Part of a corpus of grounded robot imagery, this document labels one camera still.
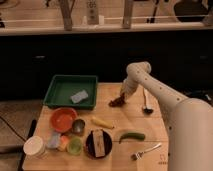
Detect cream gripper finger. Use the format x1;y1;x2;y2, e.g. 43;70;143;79
120;93;126;102

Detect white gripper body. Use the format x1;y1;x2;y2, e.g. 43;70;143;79
120;77;138;99

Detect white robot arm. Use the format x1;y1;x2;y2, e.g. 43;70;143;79
120;62;213;171

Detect light blue sponge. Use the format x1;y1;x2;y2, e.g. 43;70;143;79
70;90;89;104

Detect brown wooden block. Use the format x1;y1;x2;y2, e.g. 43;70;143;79
92;130;105;157

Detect black round plate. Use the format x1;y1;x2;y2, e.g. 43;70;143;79
85;130;112;159

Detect silver fork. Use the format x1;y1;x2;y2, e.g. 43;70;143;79
130;143;162;161

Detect green plastic tray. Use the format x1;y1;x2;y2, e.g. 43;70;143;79
43;75;98;110

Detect orange bowl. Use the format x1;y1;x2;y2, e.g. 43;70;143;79
50;107;77;133

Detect green plastic cup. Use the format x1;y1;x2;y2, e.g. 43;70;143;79
67;137;82;155

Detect orange yellow toy piece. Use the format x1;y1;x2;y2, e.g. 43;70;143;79
57;135;69;151

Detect grey blue small block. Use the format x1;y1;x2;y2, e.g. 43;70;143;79
47;132;61;149

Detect white paper cup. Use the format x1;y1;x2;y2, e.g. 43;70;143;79
23;136;46;157

